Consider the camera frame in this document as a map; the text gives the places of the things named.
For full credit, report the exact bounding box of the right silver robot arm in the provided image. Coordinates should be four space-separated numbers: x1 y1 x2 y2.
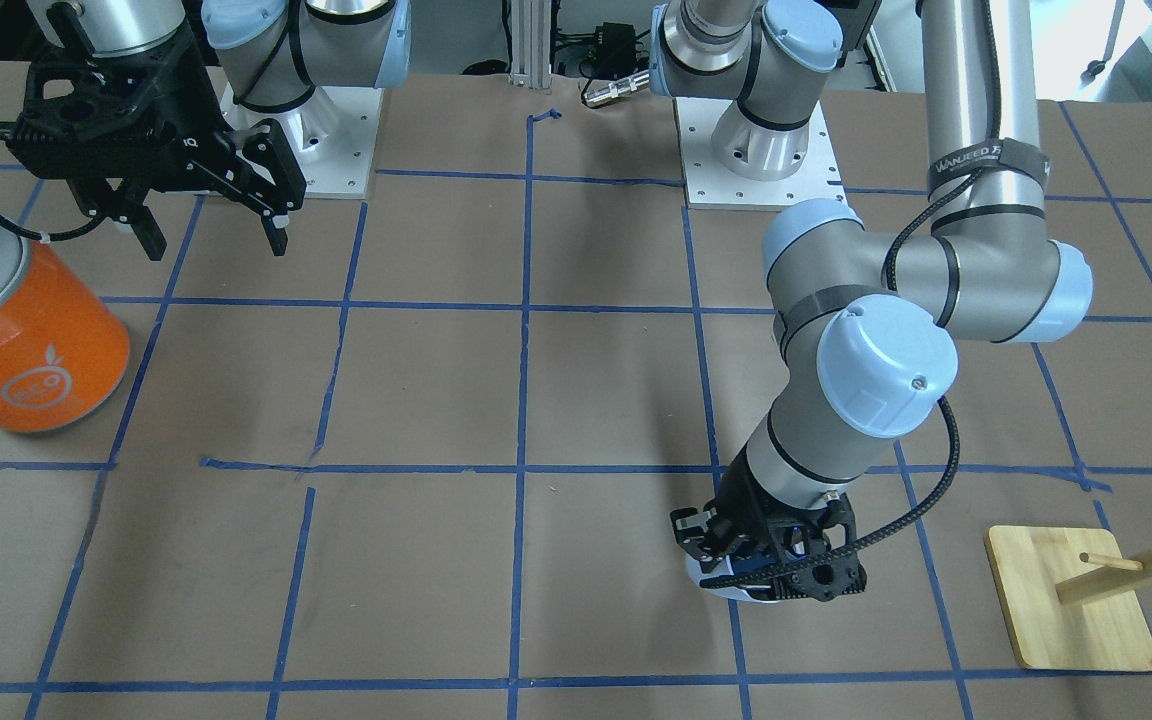
6 1 412 260

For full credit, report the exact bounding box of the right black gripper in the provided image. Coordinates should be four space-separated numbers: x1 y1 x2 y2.
12 26 306 262

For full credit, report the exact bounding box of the light blue cup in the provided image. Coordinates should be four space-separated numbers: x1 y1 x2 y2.
685 555 787 606

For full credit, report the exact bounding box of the wooden mug stand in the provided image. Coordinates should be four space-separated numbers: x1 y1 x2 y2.
982 524 1152 673

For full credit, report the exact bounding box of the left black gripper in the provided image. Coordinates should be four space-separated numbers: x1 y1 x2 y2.
669 465 867 602

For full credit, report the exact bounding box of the aluminium frame post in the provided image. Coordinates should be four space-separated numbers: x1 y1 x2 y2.
502 0 554 94

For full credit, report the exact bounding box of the silver cable connector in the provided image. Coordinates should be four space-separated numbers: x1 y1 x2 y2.
581 70 652 109

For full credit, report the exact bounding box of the large orange can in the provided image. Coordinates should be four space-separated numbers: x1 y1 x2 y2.
0 227 131 433

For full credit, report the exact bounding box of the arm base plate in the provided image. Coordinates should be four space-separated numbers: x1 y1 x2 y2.
221 85 387 199
675 97 846 211

